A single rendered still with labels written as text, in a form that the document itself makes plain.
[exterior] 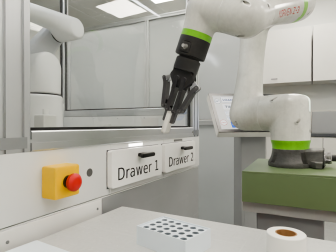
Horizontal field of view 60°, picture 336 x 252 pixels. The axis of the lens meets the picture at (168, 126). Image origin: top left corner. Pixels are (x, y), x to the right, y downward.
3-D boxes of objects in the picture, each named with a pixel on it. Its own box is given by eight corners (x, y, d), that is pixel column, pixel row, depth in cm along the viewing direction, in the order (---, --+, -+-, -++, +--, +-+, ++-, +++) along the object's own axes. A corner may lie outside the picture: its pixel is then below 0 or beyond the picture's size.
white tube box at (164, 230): (210, 247, 58) (210, 228, 58) (185, 262, 51) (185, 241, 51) (163, 232, 66) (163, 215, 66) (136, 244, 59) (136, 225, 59)
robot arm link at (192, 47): (215, 47, 89) (189, 40, 93) (201, 37, 79) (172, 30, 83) (208, 66, 90) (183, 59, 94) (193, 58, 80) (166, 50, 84)
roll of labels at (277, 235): (266, 259, 52) (266, 237, 52) (266, 244, 59) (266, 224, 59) (309, 265, 50) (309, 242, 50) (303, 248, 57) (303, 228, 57)
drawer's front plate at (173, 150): (195, 164, 136) (195, 140, 136) (165, 173, 111) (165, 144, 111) (191, 163, 137) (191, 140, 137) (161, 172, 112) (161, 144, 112)
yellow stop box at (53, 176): (81, 194, 68) (81, 163, 68) (57, 201, 62) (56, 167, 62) (66, 192, 71) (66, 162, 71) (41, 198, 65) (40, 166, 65)
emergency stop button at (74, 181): (84, 190, 66) (84, 172, 66) (70, 193, 62) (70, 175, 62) (74, 188, 67) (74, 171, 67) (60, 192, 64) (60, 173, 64)
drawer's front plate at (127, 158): (162, 174, 109) (162, 144, 109) (111, 189, 83) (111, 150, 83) (158, 173, 109) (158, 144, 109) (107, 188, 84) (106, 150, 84)
